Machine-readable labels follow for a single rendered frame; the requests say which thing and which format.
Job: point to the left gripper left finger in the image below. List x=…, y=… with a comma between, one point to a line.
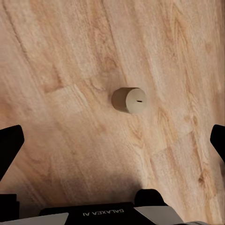
x=11, y=140

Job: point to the pillar candle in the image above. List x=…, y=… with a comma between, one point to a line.
x=129, y=100

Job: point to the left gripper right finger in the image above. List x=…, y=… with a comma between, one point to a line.
x=217, y=139

